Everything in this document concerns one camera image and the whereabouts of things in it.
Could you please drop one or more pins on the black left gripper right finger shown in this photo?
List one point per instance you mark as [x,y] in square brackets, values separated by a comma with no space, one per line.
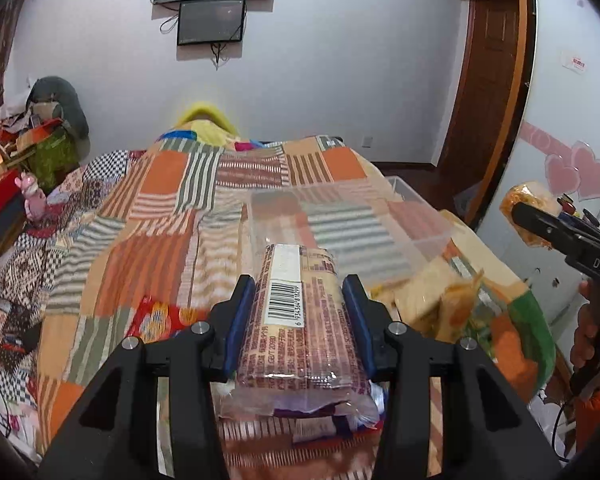
[488,432]

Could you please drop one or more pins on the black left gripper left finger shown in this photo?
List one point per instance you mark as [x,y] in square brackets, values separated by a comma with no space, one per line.
[111,431]

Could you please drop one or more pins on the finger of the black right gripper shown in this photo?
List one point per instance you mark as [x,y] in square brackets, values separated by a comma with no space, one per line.
[571,242]
[580,220]

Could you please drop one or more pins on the brown printed biscuit pack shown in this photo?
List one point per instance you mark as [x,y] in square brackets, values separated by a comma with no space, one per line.
[299,356]

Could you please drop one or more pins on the right hand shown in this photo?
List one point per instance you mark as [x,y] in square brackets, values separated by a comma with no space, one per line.
[582,349]

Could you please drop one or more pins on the white cabinet with heart stickers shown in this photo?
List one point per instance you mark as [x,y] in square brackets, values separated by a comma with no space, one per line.
[558,145]

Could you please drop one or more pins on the brown wooden door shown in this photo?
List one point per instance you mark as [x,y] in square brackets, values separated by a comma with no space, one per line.
[482,94]

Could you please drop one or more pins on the clear plastic storage bin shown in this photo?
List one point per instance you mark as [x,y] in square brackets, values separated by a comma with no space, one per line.
[381,229]

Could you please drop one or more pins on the patchwork striped quilt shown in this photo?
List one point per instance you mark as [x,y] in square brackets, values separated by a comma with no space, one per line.
[172,224]

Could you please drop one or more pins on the pink plush toy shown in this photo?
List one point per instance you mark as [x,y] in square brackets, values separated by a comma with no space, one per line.
[33,196]

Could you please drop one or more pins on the red and black box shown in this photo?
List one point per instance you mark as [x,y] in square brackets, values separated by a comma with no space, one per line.
[11,202]

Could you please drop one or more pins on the pile of clothes and bags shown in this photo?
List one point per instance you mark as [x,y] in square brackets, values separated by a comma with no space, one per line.
[45,132]

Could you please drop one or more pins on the yellow headboard cushion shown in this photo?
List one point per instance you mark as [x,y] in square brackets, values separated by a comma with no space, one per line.
[209,124]

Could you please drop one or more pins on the wall power outlet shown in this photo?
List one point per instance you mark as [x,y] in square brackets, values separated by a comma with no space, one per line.
[366,141]

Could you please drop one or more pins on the small black wall monitor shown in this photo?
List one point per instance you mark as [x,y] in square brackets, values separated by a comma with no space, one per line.
[211,22]

